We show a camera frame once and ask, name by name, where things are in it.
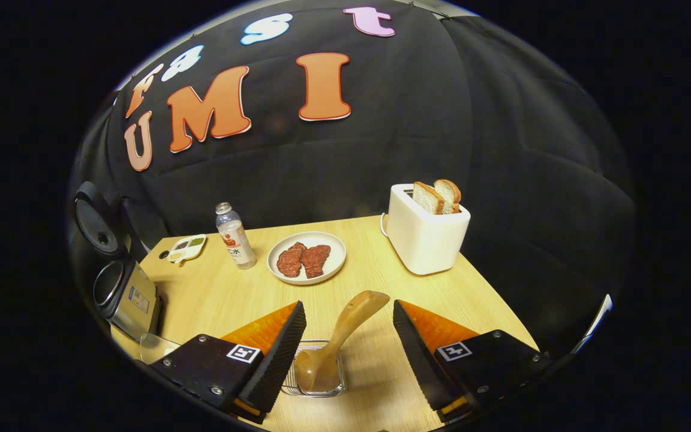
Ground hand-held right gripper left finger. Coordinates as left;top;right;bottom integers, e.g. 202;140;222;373
149;301;307;424

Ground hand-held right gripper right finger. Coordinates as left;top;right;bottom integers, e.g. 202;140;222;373
393;299;553;424

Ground metal wire chopstick holder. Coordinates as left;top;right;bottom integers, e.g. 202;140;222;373
281;340;346;398

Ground wooden spoon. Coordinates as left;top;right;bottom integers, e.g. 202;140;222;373
295;290;390;394

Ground black rice cooker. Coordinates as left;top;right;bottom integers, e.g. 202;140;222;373
73;181;163;343

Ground white toaster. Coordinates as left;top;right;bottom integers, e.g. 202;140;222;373
386;184;471;275

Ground white round plate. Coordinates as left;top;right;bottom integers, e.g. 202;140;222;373
267;232;347;285

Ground clear plastic drink bottle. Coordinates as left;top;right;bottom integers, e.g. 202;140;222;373
215;202;257;269

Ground white divided bean dish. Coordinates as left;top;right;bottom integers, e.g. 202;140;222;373
167;234;208;265

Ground toasted bread slice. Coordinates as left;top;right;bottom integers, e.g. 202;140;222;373
413;182;445;215
434;179;462;214

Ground black backdrop cloth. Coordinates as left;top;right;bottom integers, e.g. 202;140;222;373
70;0;637;355

